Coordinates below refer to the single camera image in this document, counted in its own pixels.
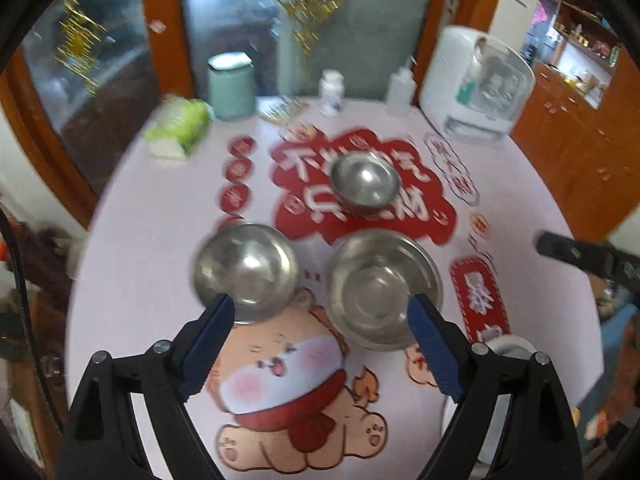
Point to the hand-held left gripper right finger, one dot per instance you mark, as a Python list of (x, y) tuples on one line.
[(435, 355)]

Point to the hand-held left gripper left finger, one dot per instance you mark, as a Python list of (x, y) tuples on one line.
[(207, 340)]

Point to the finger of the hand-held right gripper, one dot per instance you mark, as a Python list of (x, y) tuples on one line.
[(570, 251)]

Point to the large white plate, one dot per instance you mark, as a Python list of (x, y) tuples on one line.
[(515, 342)]

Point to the pink-sided steel bowl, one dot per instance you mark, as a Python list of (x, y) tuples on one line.
[(245, 267)]

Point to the large steel bowl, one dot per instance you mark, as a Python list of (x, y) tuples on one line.
[(382, 290)]

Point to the small steel bowl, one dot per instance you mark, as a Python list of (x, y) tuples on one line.
[(365, 182)]

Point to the blue denim cloth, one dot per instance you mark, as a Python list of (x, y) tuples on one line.
[(617, 327)]

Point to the white bottle with green label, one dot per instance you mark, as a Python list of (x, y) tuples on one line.
[(469, 77)]

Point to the white dish rack box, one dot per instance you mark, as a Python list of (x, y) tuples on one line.
[(445, 80)]

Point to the green tissue box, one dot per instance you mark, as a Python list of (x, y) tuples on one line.
[(180, 122)]

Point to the clear squeeze bottle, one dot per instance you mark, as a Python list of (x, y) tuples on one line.
[(400, 90)]

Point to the pill blister pack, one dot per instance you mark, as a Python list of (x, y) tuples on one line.
[(282, 111)]

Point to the mint green canister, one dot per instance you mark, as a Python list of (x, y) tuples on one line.
[(231, 87)]

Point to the white pill bottle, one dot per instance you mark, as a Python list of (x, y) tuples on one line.
[(331, 94)]

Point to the glass door with gold ornament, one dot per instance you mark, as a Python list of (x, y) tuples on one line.
[(230, 10)]

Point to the wooden wall cabinet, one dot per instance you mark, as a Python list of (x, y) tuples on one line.
[(565, 125)]

